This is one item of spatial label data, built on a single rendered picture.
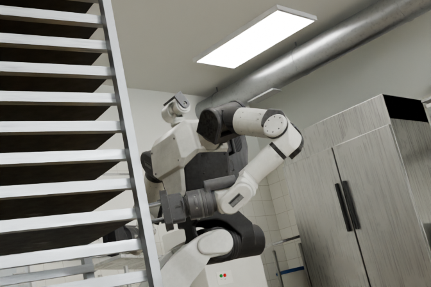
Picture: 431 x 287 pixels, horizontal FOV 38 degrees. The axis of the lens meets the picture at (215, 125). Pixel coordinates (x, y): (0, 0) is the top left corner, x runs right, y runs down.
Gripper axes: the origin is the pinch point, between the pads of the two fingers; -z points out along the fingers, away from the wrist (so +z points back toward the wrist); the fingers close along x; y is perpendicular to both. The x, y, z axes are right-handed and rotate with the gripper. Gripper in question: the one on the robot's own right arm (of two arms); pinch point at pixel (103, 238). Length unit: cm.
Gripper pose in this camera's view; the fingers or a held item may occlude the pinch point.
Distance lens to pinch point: 221.0
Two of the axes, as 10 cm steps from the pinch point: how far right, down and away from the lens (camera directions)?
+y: 8.7, -3.1, -3.8
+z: 4.4, 1.7, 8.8
